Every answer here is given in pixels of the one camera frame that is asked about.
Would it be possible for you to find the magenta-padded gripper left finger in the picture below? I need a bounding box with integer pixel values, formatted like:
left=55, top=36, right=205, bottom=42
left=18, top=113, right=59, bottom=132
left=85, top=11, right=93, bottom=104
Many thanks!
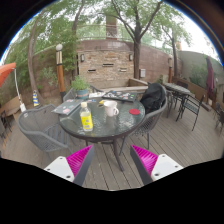
left=43, top=144, right=96, bottom=187

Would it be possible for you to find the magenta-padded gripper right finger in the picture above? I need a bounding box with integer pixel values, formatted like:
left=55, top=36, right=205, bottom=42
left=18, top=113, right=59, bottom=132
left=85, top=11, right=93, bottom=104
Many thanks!
left=129, top=144, right=184, bottom=186

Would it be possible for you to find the clear bottle with yellow label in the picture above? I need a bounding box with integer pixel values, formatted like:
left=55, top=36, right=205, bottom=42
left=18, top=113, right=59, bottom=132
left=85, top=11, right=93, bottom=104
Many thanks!
left=79, top=101, right=94, bottom=132

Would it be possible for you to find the grey mesh armchair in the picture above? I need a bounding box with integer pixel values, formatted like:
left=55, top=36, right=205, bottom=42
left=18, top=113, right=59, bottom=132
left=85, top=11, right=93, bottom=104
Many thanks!
left=62, top=87, right=78, bottom=103
left=119, top=84, right=169, bottom=156
left=17, top=103, right=73, bottom=154

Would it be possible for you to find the flat round red coaster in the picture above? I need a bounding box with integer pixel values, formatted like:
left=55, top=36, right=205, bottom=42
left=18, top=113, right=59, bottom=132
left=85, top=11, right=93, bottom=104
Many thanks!
left=128, top=108, right=141, bottom=116

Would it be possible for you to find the grey laptop with stickers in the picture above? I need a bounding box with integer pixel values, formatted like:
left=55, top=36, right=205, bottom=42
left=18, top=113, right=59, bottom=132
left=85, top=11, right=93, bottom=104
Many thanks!
left=51, top=98, right=84, bottom=116

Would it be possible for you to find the white mug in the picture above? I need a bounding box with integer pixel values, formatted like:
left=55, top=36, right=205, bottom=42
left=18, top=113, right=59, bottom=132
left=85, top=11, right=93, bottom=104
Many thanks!
left=103, top=100, right=120, bottom=118

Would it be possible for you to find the black backpack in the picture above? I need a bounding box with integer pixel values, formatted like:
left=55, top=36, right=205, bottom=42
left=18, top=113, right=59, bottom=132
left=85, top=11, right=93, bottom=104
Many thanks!
left=139, top=82, right=167, bottom=115

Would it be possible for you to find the black metal chair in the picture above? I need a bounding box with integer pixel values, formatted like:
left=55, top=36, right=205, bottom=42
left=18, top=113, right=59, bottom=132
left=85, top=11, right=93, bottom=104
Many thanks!
left=175, top=94, right=206, bottom=132

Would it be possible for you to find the blue and yellow striped cone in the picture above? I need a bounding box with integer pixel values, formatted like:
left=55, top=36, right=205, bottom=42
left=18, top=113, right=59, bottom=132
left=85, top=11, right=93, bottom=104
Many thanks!
left=32, top=89, right=41, bottom=108

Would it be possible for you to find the potted green plant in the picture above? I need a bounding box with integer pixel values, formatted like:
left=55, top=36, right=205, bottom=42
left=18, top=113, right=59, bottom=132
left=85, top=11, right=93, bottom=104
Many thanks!
left=70, top=75, right=91, bottom=99

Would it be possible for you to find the round patio table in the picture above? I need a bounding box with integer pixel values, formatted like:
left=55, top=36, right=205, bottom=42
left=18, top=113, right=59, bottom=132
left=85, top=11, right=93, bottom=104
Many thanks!
left=163, top=82, right=191, bottom=111

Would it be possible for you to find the dark forked tree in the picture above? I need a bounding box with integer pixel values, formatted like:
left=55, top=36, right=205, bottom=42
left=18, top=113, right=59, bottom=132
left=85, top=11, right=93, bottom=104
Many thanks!
left=99, top=0, right=168, bottom=80

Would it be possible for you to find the slim tree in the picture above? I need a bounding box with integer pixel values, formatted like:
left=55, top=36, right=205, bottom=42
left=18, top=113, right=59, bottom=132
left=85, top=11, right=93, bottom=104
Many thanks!
left=156, top=6, right=194, bottom=78

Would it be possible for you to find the closed maroon umbrella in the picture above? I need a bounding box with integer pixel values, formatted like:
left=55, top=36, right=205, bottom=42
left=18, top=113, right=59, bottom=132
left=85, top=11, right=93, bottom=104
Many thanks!
left=205, top=55, right=216, bottom=101

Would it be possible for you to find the leaning tree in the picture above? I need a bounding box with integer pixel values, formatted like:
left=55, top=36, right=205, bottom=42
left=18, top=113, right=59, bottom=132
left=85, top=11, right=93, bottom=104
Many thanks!
left=6, top=0, right=88, bottom=106

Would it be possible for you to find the orange patio umbrella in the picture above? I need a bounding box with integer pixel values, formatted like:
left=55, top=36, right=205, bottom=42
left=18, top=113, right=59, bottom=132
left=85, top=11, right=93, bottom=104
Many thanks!
left=0, top=62, right=27, bottom=113

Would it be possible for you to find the wooden lamp post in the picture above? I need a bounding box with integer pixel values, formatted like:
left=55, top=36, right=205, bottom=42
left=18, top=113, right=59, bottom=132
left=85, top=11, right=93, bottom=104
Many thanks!
left=55, top=43, right=67, bottom=101

